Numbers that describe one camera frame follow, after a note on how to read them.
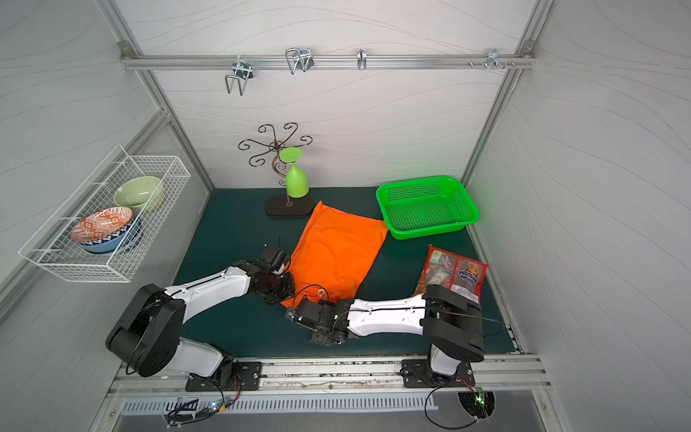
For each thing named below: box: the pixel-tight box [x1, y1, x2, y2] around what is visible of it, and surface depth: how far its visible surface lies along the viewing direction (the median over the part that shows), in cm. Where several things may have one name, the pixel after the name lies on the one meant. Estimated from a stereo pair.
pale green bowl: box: [113, 175, 163, 214], surface depth 72 cm
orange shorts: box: [279, 200, 389, 309], surface depth 100 cm
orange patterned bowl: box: [70, 206, 134, 243], surface depth 64 cm
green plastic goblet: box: [278, 146, 310, 199], surface depth 92 cm
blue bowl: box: [77, 214, 144, 254], surface depth 59 cm
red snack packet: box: [413, 243, 489, 305], surface depth 92 cm
